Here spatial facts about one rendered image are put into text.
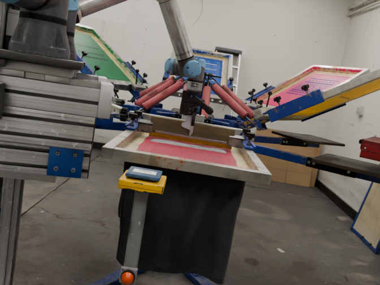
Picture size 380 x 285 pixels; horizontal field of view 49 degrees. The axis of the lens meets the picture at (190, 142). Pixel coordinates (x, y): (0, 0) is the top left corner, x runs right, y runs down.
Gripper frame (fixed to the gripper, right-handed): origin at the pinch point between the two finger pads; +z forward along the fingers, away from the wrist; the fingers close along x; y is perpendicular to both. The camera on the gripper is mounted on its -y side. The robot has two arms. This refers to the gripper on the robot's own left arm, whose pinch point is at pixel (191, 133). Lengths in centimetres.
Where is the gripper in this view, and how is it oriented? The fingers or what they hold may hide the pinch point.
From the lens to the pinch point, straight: 200.5
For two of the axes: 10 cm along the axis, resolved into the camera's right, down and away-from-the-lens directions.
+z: -1.5, 9.8, 1.6
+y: -9.9, -1.5, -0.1
